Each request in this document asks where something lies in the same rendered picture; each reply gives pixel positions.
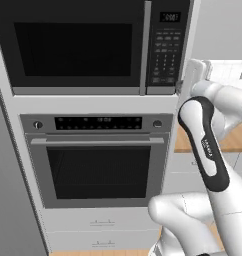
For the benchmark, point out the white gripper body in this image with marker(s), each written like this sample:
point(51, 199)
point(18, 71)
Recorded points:
point(194, 75)

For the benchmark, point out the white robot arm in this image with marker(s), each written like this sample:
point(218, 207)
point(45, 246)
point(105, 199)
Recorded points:
point(213, 200)

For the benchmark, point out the black and steel microwave oven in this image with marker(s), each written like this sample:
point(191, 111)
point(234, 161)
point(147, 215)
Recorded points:
point(164, 50)

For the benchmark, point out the black microwave door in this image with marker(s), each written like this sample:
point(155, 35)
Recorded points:
point(73, 50)

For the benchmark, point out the steel oven door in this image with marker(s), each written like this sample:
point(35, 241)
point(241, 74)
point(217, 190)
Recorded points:
point(98, 173)

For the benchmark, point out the round steel oven knob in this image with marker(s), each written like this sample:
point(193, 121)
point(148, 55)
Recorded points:
point(157, 124)
point(37, 125)

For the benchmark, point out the white cupboard run wooden top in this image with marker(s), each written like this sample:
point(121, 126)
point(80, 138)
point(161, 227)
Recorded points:
point(184, 166)

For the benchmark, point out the white tall appliance cabinet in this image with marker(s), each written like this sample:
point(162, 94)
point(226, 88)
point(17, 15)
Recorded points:
point(93, 104)

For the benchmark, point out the steel built-in oven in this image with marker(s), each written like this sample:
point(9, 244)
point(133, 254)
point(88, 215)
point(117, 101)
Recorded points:
point(96, 124)

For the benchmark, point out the white drawer front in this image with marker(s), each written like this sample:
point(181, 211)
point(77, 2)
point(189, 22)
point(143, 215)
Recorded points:
point(76, 240)
point(76, 220)

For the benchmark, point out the grey fridge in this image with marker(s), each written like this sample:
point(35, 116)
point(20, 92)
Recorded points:
point(9, 183)

